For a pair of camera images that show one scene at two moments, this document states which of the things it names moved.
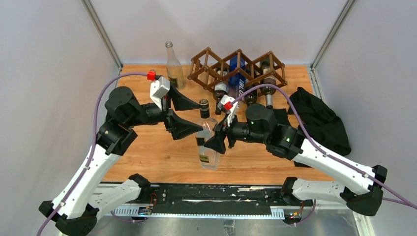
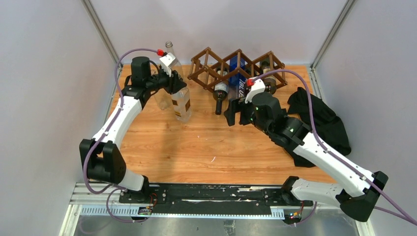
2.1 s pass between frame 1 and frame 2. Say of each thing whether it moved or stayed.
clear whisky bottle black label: moved
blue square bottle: stayed
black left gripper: moved
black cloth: stayed
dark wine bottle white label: stayed
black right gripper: moved
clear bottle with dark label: stayed
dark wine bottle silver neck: stayed
